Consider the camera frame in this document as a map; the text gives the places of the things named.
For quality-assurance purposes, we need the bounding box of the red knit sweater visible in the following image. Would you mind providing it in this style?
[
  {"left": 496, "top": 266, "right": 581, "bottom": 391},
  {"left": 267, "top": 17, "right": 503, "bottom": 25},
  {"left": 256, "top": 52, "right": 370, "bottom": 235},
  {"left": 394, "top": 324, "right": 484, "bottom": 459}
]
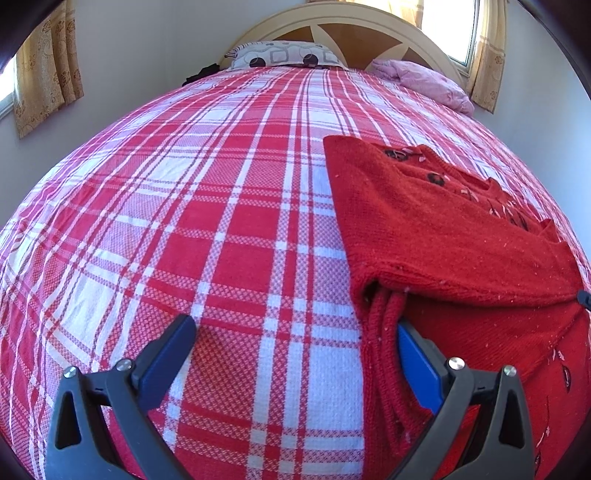
[{"left": 324, "top": 136, "right": 590, "bottom": 479}]

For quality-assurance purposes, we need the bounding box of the pink pillow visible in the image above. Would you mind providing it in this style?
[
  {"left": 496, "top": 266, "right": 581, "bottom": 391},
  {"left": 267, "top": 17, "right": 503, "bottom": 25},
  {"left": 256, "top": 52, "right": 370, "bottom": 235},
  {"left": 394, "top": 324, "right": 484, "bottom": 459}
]
[{"left": 370, "top": 59, "right": 475, "bottom": 117}]

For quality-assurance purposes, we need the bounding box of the red white plaid bedspread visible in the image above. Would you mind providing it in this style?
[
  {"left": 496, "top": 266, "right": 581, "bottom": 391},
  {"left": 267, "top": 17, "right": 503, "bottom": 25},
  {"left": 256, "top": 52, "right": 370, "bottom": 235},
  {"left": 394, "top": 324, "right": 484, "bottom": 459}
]
[{"left": 1, "top": 67, "right": 590, "bottom": 479}]

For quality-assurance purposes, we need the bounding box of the beige window curtain right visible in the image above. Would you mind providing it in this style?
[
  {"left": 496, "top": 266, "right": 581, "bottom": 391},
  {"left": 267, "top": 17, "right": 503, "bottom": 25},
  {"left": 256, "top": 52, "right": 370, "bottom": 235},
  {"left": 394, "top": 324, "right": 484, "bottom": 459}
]
[{"left": 467, "top": 0, "right": 507, "bottom": 114}]

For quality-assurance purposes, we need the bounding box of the cream arched headboard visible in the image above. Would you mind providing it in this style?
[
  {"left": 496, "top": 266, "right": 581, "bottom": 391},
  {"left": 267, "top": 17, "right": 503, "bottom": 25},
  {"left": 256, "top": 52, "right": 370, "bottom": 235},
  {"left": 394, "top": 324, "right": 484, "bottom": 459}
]
[{"left": 235, "top": 1, "right": 465, "bottom": 86}]

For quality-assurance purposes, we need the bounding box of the beige side window curtain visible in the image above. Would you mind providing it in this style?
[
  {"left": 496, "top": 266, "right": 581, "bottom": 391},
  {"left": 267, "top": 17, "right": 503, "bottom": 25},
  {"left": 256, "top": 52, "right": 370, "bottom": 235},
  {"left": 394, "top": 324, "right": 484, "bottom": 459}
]
[{"left": 13, "top": 1, "right": 84, "bottom": 138}]

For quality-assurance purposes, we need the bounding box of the black cloth beside pillow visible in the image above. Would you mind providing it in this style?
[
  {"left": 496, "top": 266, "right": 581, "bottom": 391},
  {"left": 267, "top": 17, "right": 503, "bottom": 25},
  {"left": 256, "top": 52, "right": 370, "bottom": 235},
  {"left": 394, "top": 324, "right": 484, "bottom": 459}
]
[{"left": 183, "top": 63, "right": 221, "bottom": 86}]

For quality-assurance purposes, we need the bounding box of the white patterned pillow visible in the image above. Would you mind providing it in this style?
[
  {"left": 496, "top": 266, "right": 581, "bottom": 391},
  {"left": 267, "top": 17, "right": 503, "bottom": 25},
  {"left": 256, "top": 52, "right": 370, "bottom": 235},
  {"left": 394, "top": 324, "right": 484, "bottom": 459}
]
[{"left": 224, "top": 40, "right": 346, "bottom": 70}]

